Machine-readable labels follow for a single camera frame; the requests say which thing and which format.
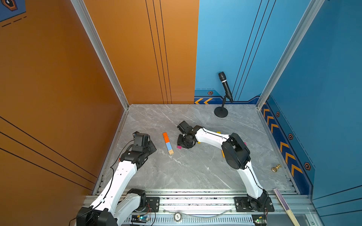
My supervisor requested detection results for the brass knob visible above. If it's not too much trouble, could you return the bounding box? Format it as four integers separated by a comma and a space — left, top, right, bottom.
271, 164, 281, 172

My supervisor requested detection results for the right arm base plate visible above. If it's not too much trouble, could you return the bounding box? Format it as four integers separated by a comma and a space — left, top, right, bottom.
233, 196, 275, 212

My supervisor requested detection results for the folded fan stick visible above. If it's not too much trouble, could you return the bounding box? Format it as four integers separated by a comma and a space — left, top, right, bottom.
273, 188, 300, 226

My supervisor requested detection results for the left green circuit board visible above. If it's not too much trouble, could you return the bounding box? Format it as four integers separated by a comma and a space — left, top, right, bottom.
130, 215, 150, 225

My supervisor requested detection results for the right green circuit board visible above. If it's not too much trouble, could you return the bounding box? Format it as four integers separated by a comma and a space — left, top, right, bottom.
252, 215, 267, 226

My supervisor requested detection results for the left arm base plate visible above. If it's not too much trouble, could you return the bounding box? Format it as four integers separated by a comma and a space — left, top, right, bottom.
146, 196, 160, 212

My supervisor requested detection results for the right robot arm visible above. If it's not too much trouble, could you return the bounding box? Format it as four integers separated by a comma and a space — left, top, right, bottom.
177, 121, 269, 211

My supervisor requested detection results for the round silver speaker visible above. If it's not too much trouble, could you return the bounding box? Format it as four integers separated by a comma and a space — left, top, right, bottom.
173, 212, 182, 222

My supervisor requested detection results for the light blue block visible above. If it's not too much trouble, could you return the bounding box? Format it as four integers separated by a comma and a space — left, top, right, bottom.
166, 142, 172, 151

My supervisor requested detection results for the black microphone on stand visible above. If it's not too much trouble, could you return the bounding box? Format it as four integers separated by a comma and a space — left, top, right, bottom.
214, 72, 233, 118

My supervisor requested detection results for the aluminium front rail frame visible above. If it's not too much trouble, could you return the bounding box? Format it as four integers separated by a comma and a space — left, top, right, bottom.
73, 188, 323, 226

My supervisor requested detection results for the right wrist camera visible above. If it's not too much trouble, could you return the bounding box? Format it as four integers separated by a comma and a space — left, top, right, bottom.
177, 121, 193, 134

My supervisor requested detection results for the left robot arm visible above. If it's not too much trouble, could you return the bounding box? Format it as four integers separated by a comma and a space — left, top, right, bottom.
75, 140, 156, 226

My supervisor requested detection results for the orange long block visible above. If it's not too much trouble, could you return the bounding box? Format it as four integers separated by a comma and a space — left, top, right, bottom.
163, 132, 170, 143

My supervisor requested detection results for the green circuit board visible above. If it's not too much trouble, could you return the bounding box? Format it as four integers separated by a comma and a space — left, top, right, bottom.
130, 215, 150, 225
252, 215, 267, 226

